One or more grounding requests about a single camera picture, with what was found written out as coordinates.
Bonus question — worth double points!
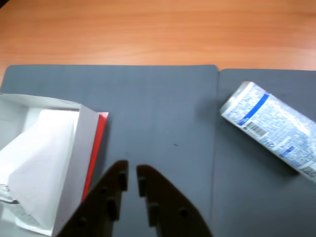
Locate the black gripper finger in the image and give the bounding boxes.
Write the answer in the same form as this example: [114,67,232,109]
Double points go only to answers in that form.
[55,160,129,237]
[136,164,214,237]

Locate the white packaged sandwich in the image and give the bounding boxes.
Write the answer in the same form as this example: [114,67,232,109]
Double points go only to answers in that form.
[0,110,80,228]

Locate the gray paper tray box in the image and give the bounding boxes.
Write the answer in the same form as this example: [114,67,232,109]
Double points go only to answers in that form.
[0,92,100,237]

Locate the red paper sheet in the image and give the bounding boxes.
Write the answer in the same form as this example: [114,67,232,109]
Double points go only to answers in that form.
[81,112,109,203]

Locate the white blue Milkis can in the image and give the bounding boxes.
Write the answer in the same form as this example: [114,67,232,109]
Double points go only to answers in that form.
[219,81,316,183]

